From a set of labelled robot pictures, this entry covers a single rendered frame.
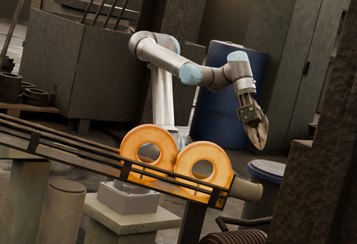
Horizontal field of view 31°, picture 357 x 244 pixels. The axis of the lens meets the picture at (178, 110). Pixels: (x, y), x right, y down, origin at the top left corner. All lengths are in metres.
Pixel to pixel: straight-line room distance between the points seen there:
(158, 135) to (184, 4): 3.29
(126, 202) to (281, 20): 3.39
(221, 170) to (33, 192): 0.65
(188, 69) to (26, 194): 0.70
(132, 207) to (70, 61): 2.51
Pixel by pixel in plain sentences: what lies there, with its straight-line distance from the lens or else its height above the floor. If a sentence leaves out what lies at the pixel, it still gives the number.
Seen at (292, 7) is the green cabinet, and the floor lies 1.31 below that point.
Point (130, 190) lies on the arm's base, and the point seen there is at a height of 0.39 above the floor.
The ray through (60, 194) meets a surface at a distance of 1.91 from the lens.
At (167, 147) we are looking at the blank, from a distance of 1.68.
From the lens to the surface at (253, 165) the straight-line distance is 3.22.
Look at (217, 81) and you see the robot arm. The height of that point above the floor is 0.88.
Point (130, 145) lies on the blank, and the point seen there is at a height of 0.73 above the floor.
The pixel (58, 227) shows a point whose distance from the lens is 1.94.
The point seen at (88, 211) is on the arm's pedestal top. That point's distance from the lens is 2.50.
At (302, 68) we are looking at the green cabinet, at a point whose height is 0.81.
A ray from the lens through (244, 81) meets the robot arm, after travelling 2.27.
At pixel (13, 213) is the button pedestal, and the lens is 2.06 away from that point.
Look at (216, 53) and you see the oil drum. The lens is 5.53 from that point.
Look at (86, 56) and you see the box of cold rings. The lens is 4.78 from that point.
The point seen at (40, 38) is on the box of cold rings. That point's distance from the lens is 5.31.
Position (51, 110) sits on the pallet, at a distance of 4.88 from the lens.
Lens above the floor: 1.12
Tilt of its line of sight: 9 degrees down
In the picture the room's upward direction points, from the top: 13 degrees clockwise
